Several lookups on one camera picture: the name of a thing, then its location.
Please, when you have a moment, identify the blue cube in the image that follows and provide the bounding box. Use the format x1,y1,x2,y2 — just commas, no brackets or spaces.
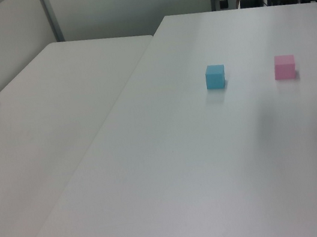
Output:
203,62,228,91

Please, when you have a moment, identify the pink cube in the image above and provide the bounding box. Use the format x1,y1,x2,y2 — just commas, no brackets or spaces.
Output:
271,52,298,82

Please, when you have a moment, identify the small black box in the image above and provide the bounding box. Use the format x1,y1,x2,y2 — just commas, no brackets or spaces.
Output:
240,0,263,10

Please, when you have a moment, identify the grey metal partition post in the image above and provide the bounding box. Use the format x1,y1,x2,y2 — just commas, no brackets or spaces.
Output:
38,0,66,45

